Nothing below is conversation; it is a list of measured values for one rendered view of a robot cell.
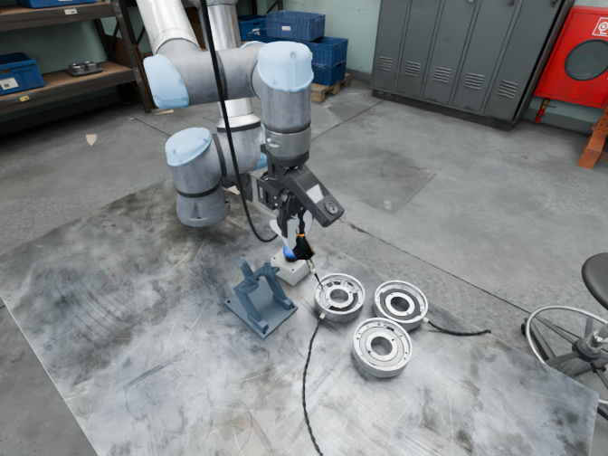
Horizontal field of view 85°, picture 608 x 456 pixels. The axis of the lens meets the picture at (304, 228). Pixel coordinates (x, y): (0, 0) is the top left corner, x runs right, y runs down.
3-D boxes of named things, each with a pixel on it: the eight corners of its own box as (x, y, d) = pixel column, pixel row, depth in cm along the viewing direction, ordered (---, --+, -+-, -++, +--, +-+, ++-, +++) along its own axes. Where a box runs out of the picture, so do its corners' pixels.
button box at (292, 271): (313, 269, 79) (313, 254, 76) (293, 286, 75) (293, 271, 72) (288, 253, 83) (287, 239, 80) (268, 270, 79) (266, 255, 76)
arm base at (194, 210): (166, 212, 96) (156, 183, 90) (209, 189, 105) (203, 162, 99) (198, 234, 89) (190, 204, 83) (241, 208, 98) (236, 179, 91)
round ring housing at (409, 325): (363, 318, 69) (365, 306, 66) (384, 285, 76) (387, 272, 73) (412, 344, 65) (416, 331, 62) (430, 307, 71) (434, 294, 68)
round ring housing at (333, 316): (332, 278, 77) (334, 266, 75) (372, 301, 72) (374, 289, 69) (303, 307, 71) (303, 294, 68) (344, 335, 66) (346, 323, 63)
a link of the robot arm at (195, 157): (171, 175, 93) (157, 129, 84) (219, 166, 97) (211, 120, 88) (177, 198, 85) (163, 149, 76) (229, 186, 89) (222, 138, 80)
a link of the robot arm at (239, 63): (209, 42, 55) (225, 57, 47) (272, 36, 59) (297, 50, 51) (217, 90, 60) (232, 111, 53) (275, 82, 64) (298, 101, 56)
